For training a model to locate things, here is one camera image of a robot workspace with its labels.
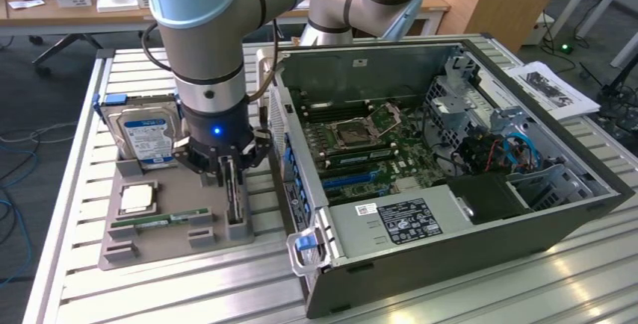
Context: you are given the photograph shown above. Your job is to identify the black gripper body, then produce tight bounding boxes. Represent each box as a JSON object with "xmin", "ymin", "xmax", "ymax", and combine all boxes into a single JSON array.
[{"xmin": 179, "ymin": 100, "xmax": 258, "ymax": 171}]

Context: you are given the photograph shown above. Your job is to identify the green graphics card black heatsink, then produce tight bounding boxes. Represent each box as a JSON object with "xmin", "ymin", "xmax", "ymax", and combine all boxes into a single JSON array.
[{"xmin": 219, "ymin": 154, "xmax": 249, "ymax": 228}]

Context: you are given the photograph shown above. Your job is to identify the hard disk in blue caddy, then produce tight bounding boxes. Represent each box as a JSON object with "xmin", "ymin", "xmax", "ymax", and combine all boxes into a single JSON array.
[{"xmin": 93, "ymin": 90, "xmax": 190, "ymax": 171}]

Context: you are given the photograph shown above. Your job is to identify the grey plastic parts rack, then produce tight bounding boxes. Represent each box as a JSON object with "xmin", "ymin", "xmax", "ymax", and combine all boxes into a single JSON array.
[{"xmin": 98, "ymin": 116, "xmax": 257, "ymax": 271}]

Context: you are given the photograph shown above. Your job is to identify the silver CPU chip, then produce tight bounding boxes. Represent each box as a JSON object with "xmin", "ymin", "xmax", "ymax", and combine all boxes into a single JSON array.
[{"xmin": 121, "ymin": 184, "xmax": 158, "ymax": 214}]

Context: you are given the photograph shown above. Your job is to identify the CPU socket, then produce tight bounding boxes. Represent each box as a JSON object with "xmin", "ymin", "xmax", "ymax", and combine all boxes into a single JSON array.
[{"xmin": 333, "ymin": 117, "xmax": 381, "ymax": 150}]

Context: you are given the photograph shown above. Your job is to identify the blue expansion slot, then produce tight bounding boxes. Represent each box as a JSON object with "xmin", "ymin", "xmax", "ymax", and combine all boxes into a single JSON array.
[{"xmin": 318, "ymin": 169, "xmax": 384, "ymax": 191}]

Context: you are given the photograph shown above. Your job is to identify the metal socket cover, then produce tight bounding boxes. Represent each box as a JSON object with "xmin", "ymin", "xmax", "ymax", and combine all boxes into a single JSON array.
[{"xmin": 368, "ymin": 102, "xmax": 404, "ymax": 139}]

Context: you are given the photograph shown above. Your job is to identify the green motherboard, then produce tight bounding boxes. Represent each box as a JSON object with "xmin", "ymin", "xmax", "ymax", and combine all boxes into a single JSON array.
[{"xmin": 286, "ymin": 87, "xmax": 450, "ymax": 208}]

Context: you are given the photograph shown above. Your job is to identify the grey power supply unit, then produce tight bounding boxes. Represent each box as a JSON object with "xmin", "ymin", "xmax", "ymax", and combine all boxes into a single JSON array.
[{"xmin": 326, "ymin": 184, "xmax": 476, "ymax": 260}]

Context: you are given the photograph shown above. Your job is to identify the wooden office desk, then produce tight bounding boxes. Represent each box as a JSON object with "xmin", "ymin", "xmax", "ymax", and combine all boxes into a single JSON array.
[
  {"xmin": 0, "ymin": 0, "xmax": 195, "ymax": 47},
  {"xmin": 239, "ymin": 0, "xmax": 453, "ymax": 47}
]

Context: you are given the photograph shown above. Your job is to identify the white flat box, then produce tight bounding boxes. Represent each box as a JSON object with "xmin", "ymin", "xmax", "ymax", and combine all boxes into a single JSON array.
[{"xmin": 97, "ymin": 0, "xmax": 141, "ymax": 13}]

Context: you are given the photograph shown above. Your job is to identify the black chair base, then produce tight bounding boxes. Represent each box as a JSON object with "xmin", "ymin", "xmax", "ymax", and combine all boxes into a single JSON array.
[{"xmin": 30, "ymin": 31, "xmax": 151, "ymax": 75}]

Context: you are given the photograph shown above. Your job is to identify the silver metal drive cage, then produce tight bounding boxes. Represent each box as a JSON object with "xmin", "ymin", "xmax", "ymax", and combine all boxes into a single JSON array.
[{"xmin": 422, "ymin": 53, "xmax": 505, "ymax": 153}]

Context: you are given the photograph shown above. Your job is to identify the dark grey open PC case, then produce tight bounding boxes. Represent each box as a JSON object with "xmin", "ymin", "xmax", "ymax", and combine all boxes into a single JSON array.
[{"xmin": 254, "ymin": 38, "xmax": 637, "ymax": 320}]

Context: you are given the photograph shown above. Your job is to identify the printed paper stack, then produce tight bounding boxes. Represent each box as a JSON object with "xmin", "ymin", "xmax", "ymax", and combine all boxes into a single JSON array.
[{"xmin": 506, "ymin": 60, "xmax": 604, "ymax": 121}]

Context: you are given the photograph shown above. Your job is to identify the silver disk bay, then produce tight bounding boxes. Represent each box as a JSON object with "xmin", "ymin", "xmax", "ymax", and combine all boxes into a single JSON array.
[{"xmin": 506, "ymin": 163, "xmax": 600, "ymax": 213}]

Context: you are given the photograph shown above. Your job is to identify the wooden cabinet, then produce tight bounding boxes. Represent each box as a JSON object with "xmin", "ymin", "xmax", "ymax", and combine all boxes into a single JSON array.
[{"xmin": 421, "ymin": 0, "xmax": 573, "ymax": 52}]

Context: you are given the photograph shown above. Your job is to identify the white floor unit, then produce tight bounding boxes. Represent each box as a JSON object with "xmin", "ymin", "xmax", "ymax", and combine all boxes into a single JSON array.
[{"xmin": 528, "ymin": 12, "xmax": 558, "ymax": 47}]

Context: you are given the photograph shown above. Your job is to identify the black tripod stand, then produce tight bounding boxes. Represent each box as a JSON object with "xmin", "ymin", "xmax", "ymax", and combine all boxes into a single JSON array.
[{"xmin": 581, "ymin": 60, "xmax": 638, "ymax": 131}]

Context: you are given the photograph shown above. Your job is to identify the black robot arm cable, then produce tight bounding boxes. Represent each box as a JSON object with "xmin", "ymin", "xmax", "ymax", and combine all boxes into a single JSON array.
[{"xmin": 141, "ymin": 0, "xmax": 281, "ymax": 105}]

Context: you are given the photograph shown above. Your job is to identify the blue floor cable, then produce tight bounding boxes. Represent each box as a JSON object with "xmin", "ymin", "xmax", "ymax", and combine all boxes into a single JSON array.
[{"xmin": 0, "ymin": 144, "xmax": 39, "ymax": 287}]

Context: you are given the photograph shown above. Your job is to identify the black wire bundle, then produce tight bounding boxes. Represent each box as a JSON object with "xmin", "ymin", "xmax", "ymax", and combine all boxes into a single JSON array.
[{"xmin": 454, "ymin": 135, "xmax": 494, "ymax": 175}]

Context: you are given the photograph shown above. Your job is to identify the blue wire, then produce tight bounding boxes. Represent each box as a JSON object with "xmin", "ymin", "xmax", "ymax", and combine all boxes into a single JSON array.
[{"xmin": 501, "ymin": 133, "xmax": 544, "ymax": 174}]

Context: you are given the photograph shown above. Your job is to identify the white table frame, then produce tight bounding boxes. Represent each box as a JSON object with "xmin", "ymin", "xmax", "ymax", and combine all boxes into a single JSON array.
[{"xmin": 548, "ymin": 0, "xmax": 638, "ymax": 69}]

